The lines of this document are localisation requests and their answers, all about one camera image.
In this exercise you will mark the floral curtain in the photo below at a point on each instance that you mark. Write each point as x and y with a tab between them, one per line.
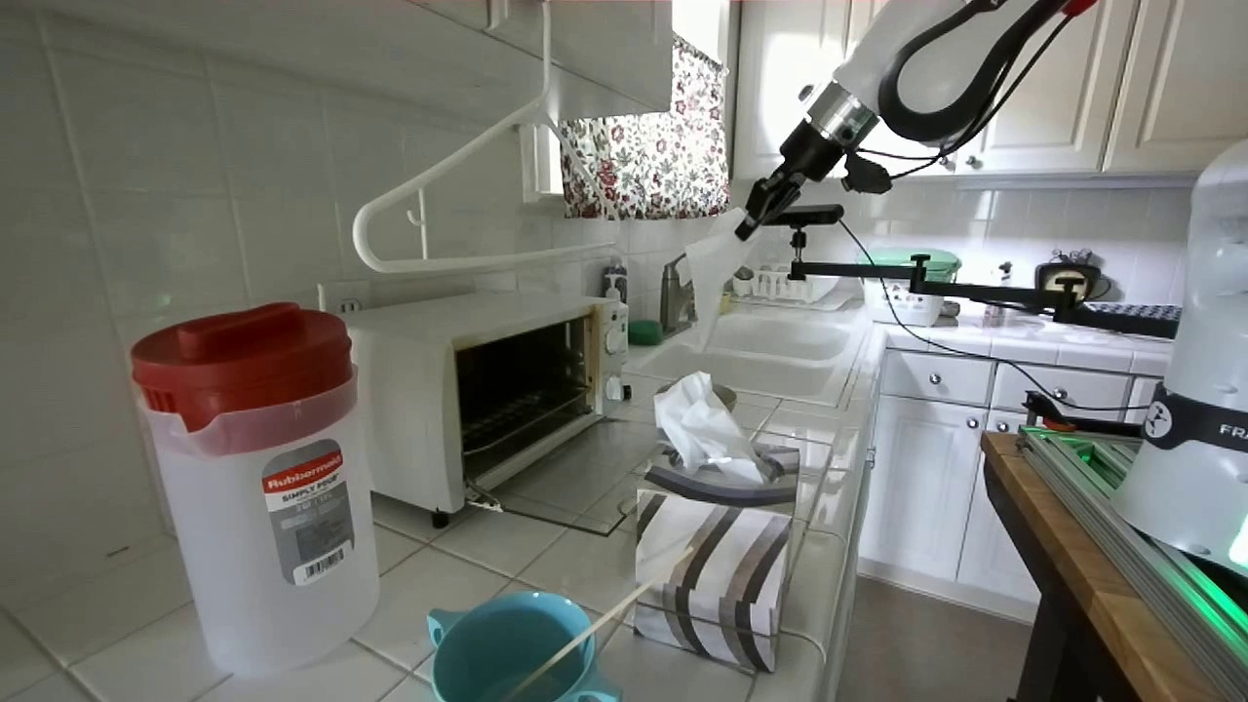
654	165

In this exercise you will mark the white wall rack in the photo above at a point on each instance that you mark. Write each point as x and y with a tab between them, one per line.
474	207

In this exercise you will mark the white paper towel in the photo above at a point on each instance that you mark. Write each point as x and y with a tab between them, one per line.
702	432

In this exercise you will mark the teal measuring cup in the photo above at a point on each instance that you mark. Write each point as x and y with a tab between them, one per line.
516	649

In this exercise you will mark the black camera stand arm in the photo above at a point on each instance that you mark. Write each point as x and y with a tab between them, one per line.
1066	295

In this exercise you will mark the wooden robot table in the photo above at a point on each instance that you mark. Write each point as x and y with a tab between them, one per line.
1120	612

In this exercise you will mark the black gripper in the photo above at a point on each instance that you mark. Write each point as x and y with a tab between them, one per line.
832	125

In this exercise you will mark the white toaster oven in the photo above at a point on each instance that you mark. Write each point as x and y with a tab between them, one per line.
502	403

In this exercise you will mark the striped bag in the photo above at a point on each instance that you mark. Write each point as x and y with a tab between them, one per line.
711	554

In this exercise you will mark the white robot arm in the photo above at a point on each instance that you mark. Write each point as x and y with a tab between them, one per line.
933	71

